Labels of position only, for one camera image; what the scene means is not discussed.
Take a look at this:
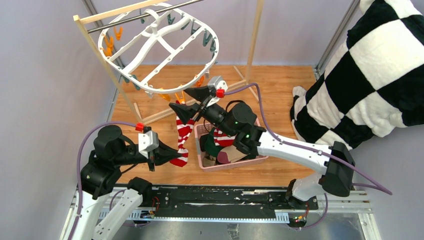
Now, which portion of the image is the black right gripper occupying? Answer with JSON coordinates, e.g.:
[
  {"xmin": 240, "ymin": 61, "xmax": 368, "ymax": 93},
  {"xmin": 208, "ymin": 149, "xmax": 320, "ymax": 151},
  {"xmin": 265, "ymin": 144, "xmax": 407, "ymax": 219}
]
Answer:
[{"xmin": 169, "ymin": 86, "xmax": 236, "ymax": 139}]

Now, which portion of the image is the pink plastic basket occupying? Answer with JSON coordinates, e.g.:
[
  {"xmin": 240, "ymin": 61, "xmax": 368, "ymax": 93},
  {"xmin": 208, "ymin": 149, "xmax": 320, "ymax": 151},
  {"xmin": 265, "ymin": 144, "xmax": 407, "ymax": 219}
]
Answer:
[{"xmin": 193, "ymin": 123, "xmax": 268, "ymax": 172}]

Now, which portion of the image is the red white striped sock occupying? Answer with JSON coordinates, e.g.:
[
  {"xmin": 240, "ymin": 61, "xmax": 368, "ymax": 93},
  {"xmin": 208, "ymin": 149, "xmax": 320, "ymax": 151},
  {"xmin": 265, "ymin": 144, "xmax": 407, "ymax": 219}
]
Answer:
[
  {"xmin": 213, "ymin": 129, "xmax": 236, "ymax": 148},
  {"xmin": 169, "ymin": 116, "xmax": 195, "ymax": 167}
]

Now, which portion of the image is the cream purple striped sock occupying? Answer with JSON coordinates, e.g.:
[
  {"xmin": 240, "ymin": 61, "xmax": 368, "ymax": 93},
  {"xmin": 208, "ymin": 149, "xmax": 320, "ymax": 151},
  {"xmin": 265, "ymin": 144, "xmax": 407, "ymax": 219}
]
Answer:
[{"xmin": 216, "ymin": 146, "xmax": 247, "ymax": 164}]

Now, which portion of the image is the white round sock hanger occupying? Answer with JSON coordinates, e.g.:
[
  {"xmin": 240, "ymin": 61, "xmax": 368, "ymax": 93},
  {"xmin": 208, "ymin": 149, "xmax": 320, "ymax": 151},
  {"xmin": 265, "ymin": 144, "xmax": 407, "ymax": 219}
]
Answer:
[{"xmin": 87, "ymin": 0, "xmax": 221, "ymax": 95}]

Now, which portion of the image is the argyle brown sock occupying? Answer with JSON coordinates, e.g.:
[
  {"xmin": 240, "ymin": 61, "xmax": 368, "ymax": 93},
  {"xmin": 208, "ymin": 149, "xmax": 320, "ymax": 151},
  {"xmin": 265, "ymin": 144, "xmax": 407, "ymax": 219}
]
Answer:
[{"xmin": 201, "ymin": 156, "xmax": 216, "ymax": 168}]

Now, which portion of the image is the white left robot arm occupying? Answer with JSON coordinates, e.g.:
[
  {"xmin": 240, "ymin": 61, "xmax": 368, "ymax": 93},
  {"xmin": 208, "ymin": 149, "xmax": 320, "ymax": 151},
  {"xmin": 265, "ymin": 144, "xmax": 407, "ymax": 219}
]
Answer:
[{"xmin": 65, "ymin": 114, "xmax": 195, "ymax": 240}]

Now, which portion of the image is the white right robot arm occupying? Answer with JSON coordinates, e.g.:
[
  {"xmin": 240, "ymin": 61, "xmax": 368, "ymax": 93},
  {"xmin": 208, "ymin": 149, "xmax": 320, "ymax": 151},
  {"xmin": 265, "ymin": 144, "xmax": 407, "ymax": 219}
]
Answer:
[{"xmin": 170, "ymin": 86, "xmax": 355, "ymax": 209}]

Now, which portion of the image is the wooden clothes rack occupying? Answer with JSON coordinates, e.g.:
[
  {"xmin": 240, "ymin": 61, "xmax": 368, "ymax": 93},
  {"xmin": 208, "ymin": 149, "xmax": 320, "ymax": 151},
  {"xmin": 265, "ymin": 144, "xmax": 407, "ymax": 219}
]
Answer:
[{"xmin": 73, "ymin": 0, "xmax": 259, "ymax": 125}]

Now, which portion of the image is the black white checkered blanket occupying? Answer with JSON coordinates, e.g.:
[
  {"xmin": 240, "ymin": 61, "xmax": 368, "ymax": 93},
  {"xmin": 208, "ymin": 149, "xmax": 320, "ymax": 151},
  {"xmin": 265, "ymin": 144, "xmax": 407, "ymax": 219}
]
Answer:
[{"xmin": 290, "ymin": 0, "xmax": 424, "ymax": 150}]

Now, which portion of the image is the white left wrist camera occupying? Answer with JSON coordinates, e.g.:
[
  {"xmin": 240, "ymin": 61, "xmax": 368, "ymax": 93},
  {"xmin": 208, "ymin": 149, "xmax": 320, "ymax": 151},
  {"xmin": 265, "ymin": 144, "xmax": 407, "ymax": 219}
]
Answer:
[{"xmin": 138, "ymin": 130, "xmax": 159, "ymax": 159}]

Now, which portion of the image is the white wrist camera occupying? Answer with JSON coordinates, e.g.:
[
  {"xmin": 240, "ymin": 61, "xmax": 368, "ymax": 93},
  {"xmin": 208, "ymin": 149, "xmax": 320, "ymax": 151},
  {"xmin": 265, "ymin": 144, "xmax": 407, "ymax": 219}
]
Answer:
[
  {"xmin": 138, "ymin": 130, "xmax": 159, "ymax": 159},
  {"xmin": 206, "ymin": 76, "xmax": 229, "ymax": 107}
]

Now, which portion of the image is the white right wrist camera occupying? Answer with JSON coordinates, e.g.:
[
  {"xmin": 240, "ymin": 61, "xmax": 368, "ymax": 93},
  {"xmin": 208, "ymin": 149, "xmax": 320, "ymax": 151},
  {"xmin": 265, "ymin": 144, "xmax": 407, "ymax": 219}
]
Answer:
[{"xmin": 206, "ymin": 76, "xmax": 229, "ymax": 107}]

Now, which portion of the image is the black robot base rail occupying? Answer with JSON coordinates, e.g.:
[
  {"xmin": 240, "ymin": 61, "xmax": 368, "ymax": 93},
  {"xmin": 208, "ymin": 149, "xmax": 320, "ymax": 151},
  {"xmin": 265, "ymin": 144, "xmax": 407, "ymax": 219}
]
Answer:
[{"xmin": 114, "ymin": 183, "xmax": 321, "ymax": 223}]

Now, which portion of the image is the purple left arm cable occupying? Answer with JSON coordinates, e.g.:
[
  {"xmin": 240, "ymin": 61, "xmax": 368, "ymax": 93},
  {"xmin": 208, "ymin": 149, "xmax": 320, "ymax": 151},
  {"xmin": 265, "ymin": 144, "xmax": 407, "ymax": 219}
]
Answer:
[{"xmin": 67, "ymin": 121, "xmax": 145, "ymax": 240}]

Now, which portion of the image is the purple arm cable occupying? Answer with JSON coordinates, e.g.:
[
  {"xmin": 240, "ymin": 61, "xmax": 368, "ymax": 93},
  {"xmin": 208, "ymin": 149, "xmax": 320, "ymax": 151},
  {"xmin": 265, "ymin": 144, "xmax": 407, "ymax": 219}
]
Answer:
[
  {"xmin": 67, "ymin": 121, "xmax": 145, "ymax": 240},
  {"xmin": 223, "ymin": 82, "xmax": 393, "ymax": 231}
]

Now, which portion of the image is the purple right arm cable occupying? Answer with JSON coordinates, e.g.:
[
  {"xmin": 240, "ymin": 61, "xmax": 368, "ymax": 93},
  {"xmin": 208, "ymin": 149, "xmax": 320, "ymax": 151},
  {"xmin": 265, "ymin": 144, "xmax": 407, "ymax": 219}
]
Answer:
[{"xmin": 223, "ymin": 82, "xmax": 393, "ymax": 231}]

